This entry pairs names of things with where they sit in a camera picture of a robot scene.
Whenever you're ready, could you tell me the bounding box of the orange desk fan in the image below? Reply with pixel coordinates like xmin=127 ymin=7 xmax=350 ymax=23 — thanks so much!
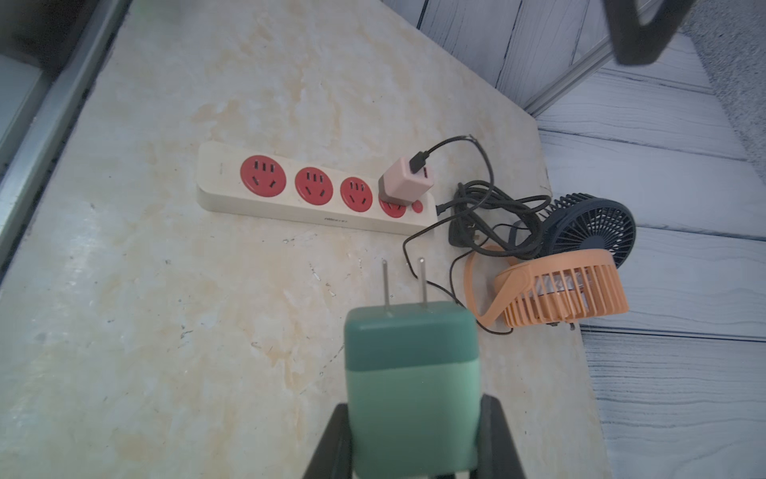
xmin=464 ymin=249 xmax=630 ymax=329

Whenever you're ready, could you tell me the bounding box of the dark blue desk fan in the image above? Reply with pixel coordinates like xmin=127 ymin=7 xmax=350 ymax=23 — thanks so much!
xmin=532 ymin=193 xmax=636 ymax=267

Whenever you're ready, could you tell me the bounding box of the black power strip cord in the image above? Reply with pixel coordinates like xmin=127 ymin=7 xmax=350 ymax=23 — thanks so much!
xmin=436 ymin=180 xmax=553 ymax=259

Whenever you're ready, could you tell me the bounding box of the black fan cable to green plug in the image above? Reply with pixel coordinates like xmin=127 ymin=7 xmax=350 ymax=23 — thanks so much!
xmin=402 ymin=202 xmax=552 ymax=336

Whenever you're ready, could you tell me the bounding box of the pink USB charger plug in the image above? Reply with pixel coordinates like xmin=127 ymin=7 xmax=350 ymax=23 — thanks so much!
xmin=378 ymin=157 xmax=434 ymax=207

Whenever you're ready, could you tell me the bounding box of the white red power strip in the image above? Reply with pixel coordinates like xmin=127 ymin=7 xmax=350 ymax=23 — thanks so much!
xmin=197 ymin=142 xmax=437 ymax=237

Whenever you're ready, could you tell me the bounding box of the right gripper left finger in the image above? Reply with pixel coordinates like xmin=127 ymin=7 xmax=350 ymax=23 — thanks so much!
xmin=303 ymin=403 xmax=352 ymax=479

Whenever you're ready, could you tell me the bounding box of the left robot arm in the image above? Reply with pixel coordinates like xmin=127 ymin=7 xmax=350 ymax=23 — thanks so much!
xmin=602 ymin=0 xmax=695 ymax=66

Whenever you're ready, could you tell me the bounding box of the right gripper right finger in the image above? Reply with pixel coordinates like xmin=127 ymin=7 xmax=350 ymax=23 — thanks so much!
xmin=477 ymin=394 xmax=526 ymax=479

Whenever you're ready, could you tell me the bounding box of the green USB charger plug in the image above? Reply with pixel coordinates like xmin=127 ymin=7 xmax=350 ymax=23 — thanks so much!
xmin=344 ymin=295 xmax=482 ymax=478

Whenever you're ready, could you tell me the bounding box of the black fan cable to pink plug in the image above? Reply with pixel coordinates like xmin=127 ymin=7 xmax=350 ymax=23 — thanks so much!
xmin=409 ymin=135 xmax=496 ymax=205

